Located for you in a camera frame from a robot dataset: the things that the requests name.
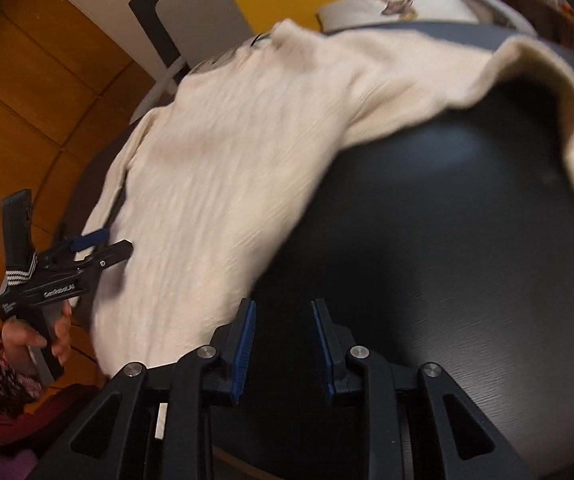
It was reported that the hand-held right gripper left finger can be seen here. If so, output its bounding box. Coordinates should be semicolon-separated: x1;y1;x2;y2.
32;298;258;480

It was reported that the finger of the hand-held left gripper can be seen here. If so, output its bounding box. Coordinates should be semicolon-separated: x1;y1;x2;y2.
54;228;110;257
74;240;134;274

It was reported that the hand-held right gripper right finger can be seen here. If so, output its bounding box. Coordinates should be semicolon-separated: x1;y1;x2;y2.
309;298;534;480

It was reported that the cream knit sweater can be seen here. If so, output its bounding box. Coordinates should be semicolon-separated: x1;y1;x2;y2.
81;18;574;367

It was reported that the person's left hand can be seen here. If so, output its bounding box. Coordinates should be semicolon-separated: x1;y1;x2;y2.
0;304;74;377

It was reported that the person's dark red clothing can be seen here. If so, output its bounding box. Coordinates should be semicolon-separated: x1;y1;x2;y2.
0;384;114;463

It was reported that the purple cushion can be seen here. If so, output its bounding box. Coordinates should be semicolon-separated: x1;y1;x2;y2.
0;447;40;480

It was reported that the black chair back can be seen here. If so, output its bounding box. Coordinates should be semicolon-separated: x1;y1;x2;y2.
128;0;189;81

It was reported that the grey panel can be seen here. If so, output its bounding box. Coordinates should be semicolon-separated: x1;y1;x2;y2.
156;0;253;68

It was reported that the white printed folded cloth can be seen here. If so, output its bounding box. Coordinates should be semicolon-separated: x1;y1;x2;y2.
315;0;479;33

